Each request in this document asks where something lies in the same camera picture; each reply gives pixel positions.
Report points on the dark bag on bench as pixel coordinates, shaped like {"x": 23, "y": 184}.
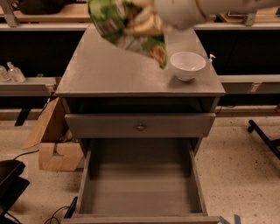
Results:
{"x": 45, "y": 7}

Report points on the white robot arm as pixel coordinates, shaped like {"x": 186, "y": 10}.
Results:
{"x": 209, "y": 7}

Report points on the clear sanitizer bottle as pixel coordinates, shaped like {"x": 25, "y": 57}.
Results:
{"x": 15, "y": 73}

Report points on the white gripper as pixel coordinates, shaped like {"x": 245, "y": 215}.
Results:
{"x": 177, "y": 12}

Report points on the green rice chip bag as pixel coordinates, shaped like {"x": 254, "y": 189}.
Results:
{"x": 110, "y": 18}

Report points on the white ceramic bowl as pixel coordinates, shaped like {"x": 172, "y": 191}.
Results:
{"x": 186, "y": 65}

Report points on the open grey lower drawer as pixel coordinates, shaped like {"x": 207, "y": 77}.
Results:
{"x": 140, "y": 181}

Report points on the white pump dispenser top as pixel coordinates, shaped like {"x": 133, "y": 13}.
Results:
{"x": 211, "y": 57}

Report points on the grey drawer cabinet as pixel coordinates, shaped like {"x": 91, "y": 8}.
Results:
{"x": 103, "y": 79}

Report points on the black tray stand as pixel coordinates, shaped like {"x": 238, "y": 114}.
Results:
{"x": 11, "y": 186}

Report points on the black metal stand leg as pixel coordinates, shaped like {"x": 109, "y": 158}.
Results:
{"x": 274, "y": 145}

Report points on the brown cardboard box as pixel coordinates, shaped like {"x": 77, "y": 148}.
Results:
{"x": 57, "y": 150}

